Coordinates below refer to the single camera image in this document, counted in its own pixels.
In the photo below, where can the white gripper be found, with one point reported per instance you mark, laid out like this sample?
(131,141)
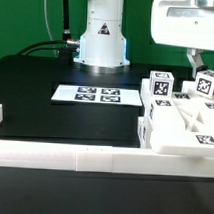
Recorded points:
(185,23)

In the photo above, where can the white chair back part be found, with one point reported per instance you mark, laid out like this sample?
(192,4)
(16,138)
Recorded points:
(181,125)

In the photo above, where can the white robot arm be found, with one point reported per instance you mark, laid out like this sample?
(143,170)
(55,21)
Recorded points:
(103,47)

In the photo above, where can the white tag sheet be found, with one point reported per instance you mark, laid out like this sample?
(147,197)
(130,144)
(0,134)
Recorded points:
(96,95)

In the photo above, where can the white U-shaped obstacle frame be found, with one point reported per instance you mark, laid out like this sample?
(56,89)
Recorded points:
(28,154)

